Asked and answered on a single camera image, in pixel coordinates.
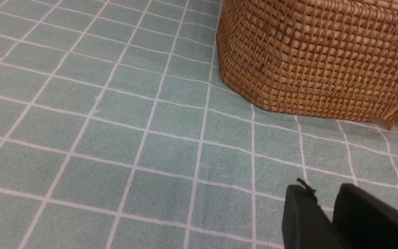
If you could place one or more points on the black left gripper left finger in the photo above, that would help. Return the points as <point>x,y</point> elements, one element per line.
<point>304,223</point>

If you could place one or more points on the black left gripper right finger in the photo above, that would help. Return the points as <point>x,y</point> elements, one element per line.
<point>364,221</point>

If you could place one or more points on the woven wicker basket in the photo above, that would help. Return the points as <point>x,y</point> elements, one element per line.
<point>334,59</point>

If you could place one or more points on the green checkered tablecloth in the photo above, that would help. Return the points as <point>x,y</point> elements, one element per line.
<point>117,132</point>

